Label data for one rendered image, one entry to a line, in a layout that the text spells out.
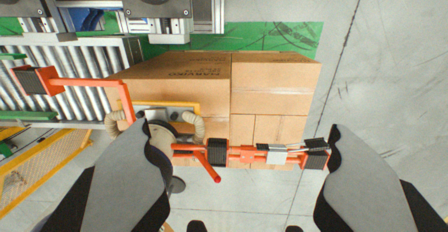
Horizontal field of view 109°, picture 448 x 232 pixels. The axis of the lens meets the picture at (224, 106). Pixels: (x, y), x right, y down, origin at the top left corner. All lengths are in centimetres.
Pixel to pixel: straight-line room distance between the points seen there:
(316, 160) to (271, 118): 70
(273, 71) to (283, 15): 67
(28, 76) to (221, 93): 62
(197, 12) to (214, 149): 112
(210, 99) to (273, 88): 57
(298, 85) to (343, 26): 83
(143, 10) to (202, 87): 35
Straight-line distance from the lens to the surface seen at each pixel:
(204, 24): 143
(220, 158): 61
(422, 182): 372
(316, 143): 66
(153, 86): 82
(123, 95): 58
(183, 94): 78
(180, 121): 69
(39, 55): 174
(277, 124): 135
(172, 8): 62
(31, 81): 74
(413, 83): 251
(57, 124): 190
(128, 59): 125
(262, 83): 117
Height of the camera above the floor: 163
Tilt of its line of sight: 63 degrees down
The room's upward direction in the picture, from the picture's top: 174 degrees counter-clockwise
